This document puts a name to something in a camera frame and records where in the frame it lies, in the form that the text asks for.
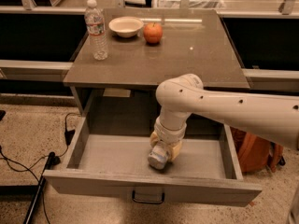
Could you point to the grey open top drawer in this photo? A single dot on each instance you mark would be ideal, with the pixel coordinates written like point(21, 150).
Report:
point(108, 156)

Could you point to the orange backpack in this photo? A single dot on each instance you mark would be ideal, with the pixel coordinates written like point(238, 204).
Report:
point(255, 153)

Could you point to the black drawer handle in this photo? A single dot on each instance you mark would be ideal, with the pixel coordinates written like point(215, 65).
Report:
point(147, 196)

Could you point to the red apple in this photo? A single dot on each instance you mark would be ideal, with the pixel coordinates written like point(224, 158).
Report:
point(153, 32)

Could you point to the black pole on floor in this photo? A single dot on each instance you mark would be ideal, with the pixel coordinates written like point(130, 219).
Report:
point(39, 190)

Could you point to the black power adapter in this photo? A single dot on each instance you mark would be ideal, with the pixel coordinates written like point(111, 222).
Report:
point(68, 136)

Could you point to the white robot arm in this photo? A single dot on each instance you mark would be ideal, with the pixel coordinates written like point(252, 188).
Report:
point(271, 117)

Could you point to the white ceramic bowl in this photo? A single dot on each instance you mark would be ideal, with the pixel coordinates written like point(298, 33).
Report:
point(126, 27)

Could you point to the grey cabinet with counter top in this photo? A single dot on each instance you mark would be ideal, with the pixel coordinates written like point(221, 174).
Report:
point(122, 85)

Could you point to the clear plastic water bottle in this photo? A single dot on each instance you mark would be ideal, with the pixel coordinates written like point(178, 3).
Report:
point(95, 23)

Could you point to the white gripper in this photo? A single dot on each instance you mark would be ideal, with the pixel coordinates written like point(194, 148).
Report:
point(169, 134)

